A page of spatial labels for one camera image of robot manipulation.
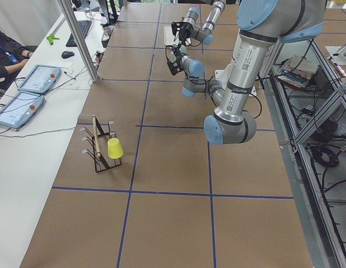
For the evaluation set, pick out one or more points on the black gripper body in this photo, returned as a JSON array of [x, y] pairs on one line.
[[178, 58], [184, 29]]

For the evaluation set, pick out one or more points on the far teach pendant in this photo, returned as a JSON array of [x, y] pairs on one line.
[[40, 79]]

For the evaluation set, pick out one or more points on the metal cup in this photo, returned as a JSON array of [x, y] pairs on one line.
[[106, 31]]

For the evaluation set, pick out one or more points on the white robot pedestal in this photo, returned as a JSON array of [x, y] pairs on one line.
[[237, 76]]

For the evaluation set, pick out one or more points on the yellow cup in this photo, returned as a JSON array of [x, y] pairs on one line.
[[115, 150]]

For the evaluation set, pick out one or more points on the cream bear tray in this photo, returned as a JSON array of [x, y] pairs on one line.
[[169, 38]]

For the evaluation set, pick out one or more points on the black computer mouse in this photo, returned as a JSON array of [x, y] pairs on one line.
[[67, 54]]

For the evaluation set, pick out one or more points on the stack of books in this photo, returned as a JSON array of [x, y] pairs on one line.
[[297, 71]]

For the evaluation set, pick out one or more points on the seated person in black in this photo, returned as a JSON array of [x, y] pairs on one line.
[[13, 57]]

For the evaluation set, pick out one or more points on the green cup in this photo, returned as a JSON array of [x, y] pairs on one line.
[[182, 49]]

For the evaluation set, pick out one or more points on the green clamp tool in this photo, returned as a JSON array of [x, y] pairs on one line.
[[51, 38]]

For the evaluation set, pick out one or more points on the aluminium frame post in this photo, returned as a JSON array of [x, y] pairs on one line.
[[80, 42]]

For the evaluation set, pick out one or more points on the near teach pendant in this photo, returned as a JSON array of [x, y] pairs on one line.
[[20, 109]]

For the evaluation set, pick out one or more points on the black wire cup rack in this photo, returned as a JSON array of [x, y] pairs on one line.
[[98, 138]]

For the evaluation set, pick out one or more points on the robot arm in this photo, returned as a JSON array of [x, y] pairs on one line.
[[204, 35], [261, 24]]

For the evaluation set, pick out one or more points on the teach pendant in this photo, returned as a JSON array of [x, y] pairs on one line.
[[40, 79], [20, 109]]

